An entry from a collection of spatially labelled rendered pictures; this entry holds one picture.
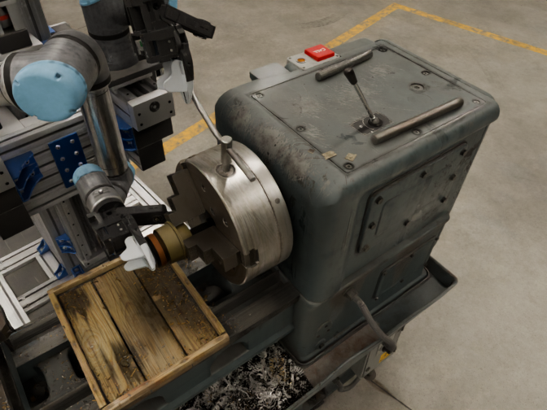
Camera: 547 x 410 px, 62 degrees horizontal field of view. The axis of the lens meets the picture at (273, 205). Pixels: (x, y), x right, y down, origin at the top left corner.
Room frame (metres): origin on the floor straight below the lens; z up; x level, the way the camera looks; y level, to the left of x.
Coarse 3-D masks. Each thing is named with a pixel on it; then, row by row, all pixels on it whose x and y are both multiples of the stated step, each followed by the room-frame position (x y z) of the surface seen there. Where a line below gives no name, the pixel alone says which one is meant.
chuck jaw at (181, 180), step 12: (168, 180) 0.74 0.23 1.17; (180, 180) 0.72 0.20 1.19; (192, 180) 0.73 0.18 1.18; (180, 192) 0.70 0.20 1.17; (192, 192) 0.71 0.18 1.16; (180, 204) 0.68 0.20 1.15; (192, 204) 0.69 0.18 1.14; (168, 216) 0.66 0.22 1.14; (180, 216) 0.67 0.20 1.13; (192, 216) 0.67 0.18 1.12
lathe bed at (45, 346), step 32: (224, 288) 0.72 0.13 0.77; (256, 288) 0.67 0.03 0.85; (288, 288) 0.67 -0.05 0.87; (256, 320) 0.57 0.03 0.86; (288, 320) 0.65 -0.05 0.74; (32, 352) 0.47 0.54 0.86; (64, 352) 0.48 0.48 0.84; (224, 352) 0.56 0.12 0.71; (256, 352) 0.57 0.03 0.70; (32, 384) 0.44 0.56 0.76; (64, 384) 0.41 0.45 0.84; (192, 384) 0.47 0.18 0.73
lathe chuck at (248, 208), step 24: (192, 168) 0.73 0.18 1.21; (216, 168) 0.70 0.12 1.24; (216, 192) 0.65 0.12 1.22; (240, 192) 0.66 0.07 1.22; (264, 192) 0.67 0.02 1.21; (216, 216) 0.66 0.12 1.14; (240, 216) 0.61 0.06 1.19; (264, 216) 0.63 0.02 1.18; (240, 240) 0.58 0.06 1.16; (264, 240) 0.60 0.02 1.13; (216, 264) 0.68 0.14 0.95; (240, 264) 0.58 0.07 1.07; (264, 264) 0.59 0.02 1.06
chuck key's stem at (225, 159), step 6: (222, 138) 0.70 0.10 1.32; (228, 138) 0.70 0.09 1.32; (222, 144) 0.69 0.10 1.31; (228, 144) 0.69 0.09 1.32; (222, 150) 0.69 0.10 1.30; (222, 156) 0.69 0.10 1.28; (228, 156) 0.69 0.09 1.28; (222, 162) 0.69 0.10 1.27; (228, 162) 0.69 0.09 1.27; (222, 168) 0.70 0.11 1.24; (228, 168) 0.70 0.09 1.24
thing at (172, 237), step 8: (168, 224) 0.65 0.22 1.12; (184, 224) 0.66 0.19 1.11; (160, 232) 0.62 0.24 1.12; (168, 232) 0.63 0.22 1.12; (176, 232) 0.62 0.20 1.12; (184, 232) 0.64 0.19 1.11; (152, 240) 0.61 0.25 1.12; (160, 240) 0.61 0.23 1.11; (168, 240) 0.61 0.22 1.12; (176, 240) 0.61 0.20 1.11; (152, 248) 0.59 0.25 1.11; (160, 248) 0.59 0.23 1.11; (168, 248) 0.59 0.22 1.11; (176, 248) 0.60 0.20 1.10; (184, 248) 0.60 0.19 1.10; (160, 256) 0.58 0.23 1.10; (168, 256) 0.59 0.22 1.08; (176, 256) 0.59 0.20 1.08; (184, 256) 0.60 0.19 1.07; (160, 264) 0.58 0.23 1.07
